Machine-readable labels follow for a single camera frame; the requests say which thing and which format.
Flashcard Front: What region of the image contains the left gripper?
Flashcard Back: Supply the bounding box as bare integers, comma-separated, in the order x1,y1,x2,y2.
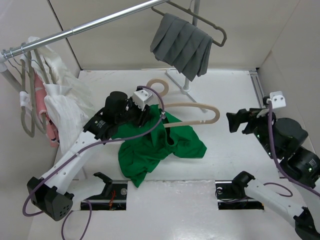
116,96,151,128

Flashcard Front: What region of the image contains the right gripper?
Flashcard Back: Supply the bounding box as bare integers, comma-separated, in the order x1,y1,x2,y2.
225,105,279,158

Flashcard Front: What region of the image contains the green t shirt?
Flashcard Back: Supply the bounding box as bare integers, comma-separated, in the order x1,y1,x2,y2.
118,113,207,188

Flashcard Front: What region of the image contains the beige plastic hanger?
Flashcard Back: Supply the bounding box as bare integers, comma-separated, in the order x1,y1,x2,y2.
146,78,221,128

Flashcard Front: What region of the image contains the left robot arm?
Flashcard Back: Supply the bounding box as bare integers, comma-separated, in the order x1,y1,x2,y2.
27,88,153,222

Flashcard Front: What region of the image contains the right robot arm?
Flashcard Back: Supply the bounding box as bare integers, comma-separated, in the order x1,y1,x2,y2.
226,108,320,240

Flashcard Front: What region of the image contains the grey empty hanger inner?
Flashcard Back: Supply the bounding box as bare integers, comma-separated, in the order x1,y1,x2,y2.
19,50,48,138

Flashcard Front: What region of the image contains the grey empty hanger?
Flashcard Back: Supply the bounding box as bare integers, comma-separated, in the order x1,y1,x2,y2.
19,50,48,138
8,56,36,138

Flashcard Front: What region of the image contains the grey hanger with cloth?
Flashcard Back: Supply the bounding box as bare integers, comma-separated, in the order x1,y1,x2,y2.
150,0,228,48

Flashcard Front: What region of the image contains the grey empty hanger outer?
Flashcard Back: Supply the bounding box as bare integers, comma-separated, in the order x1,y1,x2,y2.
8,56,36,138

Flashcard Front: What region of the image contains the white garment on rack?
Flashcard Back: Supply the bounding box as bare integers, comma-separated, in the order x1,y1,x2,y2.
31,46,95,154

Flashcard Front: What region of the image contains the white rack base foot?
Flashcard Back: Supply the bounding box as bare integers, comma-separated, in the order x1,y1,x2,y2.
165,68,197,103

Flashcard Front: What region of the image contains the pink patterned garment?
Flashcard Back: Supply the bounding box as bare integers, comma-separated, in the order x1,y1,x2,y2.
34,73,60,148

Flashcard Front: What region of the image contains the grey pleated cloth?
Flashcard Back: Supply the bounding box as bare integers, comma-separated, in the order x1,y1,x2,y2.
150,13,213,82

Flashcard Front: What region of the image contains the white rack upright pole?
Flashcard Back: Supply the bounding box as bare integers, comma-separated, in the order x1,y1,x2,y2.
0,62,22,93

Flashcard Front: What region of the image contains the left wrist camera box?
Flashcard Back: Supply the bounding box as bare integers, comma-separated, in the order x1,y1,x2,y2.
132,87,153,111

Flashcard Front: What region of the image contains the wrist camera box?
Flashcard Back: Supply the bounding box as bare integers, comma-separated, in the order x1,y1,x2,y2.
132,87,153,111
265,91,287,109

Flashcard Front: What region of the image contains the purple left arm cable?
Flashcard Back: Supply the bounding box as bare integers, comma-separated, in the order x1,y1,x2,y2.
22,85,166,240

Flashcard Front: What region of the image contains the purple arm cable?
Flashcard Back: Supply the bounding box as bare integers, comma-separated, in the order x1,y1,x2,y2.
266,99,320,198
22,85,166,240

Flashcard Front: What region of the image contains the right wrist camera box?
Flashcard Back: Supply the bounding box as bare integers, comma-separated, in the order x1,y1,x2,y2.
265,91,287,109

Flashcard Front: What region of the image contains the aluminium rail on table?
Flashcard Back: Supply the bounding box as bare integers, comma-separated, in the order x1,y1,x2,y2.
249,70,264,103

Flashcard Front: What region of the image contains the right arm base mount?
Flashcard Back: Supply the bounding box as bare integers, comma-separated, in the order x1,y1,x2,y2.
215,171,265,210

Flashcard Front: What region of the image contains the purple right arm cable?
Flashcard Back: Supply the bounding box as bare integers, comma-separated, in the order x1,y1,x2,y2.
266,99,320,198

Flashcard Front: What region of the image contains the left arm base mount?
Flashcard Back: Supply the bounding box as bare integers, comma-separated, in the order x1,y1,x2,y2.
87,172,128,211

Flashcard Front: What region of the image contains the chrome clothes rail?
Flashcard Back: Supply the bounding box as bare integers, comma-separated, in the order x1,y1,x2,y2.
0,0,168,64

